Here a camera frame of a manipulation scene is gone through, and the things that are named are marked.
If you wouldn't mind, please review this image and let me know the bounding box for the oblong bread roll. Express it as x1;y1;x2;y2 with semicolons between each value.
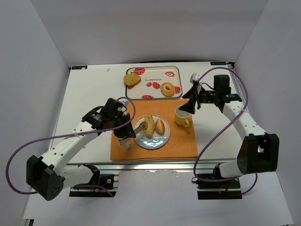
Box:
144;114;155;138

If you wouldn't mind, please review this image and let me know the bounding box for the small orange bun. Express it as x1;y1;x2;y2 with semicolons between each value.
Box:
155;119;165;135

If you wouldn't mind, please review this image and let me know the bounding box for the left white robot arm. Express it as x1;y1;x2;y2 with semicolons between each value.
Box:
26;98;148;201

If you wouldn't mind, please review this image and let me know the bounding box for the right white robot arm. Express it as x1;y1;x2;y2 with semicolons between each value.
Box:
179;73;279;179

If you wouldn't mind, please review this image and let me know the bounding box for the herb bread slice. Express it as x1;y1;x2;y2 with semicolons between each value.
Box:
123;72;141;88

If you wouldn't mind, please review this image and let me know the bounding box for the yellow mug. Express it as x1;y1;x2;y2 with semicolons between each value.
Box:
174;106;190;127

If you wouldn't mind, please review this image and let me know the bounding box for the ceramic plate with plant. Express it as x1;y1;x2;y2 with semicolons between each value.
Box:
134;114;171;150

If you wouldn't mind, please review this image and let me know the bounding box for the bagel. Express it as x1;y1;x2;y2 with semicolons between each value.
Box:
161;82;175;97

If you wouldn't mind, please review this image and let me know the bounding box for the right blue table label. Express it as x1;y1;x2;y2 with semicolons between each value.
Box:
210;61;227;66

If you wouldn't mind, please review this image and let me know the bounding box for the blue table label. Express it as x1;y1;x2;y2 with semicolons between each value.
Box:
210;61;227;66
71;65;87;70

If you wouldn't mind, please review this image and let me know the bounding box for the orange placemat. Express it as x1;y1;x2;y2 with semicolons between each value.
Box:
111;99;198;161

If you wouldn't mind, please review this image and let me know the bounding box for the strawberry pattern tray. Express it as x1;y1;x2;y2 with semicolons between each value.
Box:
126;66;182;100

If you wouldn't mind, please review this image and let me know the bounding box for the left blue table label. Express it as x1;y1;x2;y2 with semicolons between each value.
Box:
71;65;87;70

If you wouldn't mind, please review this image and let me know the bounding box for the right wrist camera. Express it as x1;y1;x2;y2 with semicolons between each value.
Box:
190;73;203;94

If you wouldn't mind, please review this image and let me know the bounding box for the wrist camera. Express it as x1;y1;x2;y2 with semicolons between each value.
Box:
118;99;129;114
190;73;203;94

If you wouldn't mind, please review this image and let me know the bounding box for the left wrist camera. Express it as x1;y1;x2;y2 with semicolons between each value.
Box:
118;99;129;114

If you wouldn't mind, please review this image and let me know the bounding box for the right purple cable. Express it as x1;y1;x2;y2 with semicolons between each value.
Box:
192;67;258;195

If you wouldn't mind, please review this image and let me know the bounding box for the purple cable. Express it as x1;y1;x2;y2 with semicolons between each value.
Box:
192;67;258;195
5;97;136;197

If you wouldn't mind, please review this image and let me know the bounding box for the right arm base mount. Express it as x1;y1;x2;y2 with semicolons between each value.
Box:
191;161;242;200

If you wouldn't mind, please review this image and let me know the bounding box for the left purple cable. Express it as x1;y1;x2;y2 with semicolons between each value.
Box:
5;97;136;197

